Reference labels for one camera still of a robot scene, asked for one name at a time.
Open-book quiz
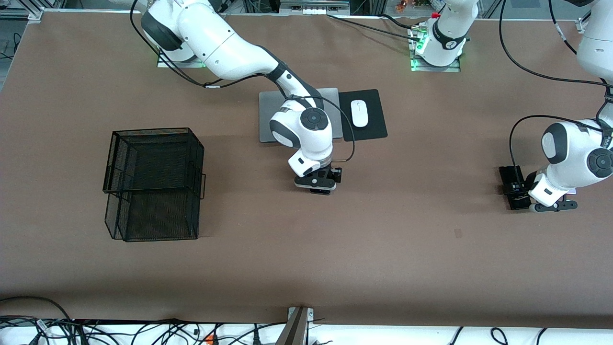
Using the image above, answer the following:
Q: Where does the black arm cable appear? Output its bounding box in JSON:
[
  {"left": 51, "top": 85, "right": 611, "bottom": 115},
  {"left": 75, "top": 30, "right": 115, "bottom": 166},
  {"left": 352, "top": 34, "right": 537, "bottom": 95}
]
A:
[
  {"left": 498, "top": 0, "right": 613, "bottom": 168},
  {"left": 129, "top": 0, "right": 356, "bottom": 163}
]

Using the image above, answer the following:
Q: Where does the white power strip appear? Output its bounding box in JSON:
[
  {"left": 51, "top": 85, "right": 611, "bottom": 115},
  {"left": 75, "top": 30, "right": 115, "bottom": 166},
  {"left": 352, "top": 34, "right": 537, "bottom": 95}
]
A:
[{"left": 279, "top": 0, "right": 351, "bottom": 15}]

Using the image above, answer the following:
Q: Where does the black slab smartphone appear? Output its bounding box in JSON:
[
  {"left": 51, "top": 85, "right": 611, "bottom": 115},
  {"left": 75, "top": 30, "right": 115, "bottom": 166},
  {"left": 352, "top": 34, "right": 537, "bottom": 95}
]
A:
[{"left": 499, "top": 165, "right": 533, "bottom": 211}]

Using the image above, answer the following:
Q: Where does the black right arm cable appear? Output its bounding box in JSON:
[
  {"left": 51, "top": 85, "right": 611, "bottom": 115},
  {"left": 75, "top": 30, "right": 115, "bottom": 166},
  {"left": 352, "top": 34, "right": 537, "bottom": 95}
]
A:
[{"left": 129, "top": 0, "right": 356, "bottom": 163}]

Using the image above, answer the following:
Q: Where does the black mouse pad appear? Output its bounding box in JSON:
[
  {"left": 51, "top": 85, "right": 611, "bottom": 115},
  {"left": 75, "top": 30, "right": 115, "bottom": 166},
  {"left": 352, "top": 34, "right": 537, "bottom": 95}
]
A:
[{"left": 338, "top": 89, "right": 388, "bottom": 142}]

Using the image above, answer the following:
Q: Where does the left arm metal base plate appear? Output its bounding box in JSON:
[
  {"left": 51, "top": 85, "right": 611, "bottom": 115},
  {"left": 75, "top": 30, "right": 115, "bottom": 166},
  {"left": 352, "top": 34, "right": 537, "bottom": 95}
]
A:
[{"left": 410, "top": 57, "right": 461, "bottom": 73}]

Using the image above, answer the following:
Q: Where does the black cable across table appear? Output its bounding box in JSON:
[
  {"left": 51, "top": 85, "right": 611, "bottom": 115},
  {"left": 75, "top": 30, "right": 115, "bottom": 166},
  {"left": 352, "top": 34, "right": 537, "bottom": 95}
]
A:
[{"left": 327, "top": 14, "right": 422, "bottom": 41}]

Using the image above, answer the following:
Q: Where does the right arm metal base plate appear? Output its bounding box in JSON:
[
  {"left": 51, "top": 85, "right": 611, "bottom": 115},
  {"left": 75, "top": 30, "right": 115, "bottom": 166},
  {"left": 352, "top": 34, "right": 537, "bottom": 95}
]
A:
[{"left": 157, "top": 48, "right": 207, "bottom": 69}]

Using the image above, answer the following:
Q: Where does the tangled black cable bundle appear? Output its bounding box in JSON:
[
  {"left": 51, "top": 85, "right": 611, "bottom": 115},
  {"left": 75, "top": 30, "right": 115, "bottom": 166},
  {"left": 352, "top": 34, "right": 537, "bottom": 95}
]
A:
[{"left": 0, "top": 296, "right": 288, "bottom": 345}]

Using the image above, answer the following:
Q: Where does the grey metal camera post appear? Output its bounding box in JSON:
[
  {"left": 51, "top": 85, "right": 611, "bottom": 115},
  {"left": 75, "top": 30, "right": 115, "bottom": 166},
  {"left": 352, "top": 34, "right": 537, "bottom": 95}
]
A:
[{"left": 275, "top": 307, "right": 315, "bottom": 345}]

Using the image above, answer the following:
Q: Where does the silver closed laptop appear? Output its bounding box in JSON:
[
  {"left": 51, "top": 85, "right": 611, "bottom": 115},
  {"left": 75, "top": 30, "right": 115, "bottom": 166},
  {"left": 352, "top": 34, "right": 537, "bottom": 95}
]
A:
[{"left": 259, "top": 87, "right": 344, "bottom": 143}]

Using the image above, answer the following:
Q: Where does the black wire mesh organizer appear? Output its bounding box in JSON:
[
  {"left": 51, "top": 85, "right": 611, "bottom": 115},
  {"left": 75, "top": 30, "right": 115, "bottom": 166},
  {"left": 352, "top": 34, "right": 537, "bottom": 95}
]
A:
[{"left": 102, "top": 127, "right": 206, "bottom": 242}]

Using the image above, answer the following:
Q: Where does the white computer mouse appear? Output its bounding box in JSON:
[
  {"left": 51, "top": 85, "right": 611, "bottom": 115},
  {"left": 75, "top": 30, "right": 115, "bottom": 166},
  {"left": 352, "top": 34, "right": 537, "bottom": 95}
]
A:
[{"left": 351, "top": 99, "right": 369, "bottom": 128}]

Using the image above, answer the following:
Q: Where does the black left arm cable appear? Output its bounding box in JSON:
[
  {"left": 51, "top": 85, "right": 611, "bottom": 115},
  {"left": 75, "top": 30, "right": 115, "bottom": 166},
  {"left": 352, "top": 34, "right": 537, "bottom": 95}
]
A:
[{"left": 498, "top": 0, "right": 613, "bottom": 168}]

